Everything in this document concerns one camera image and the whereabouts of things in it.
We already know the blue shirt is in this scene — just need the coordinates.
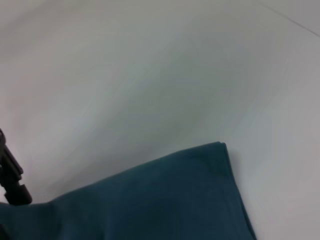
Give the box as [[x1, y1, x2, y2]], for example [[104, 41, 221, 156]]
[[0, 141, 258, 240]]

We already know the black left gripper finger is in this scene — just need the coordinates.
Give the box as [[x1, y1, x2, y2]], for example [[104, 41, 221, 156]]
[[0, 128, 33, 206]]

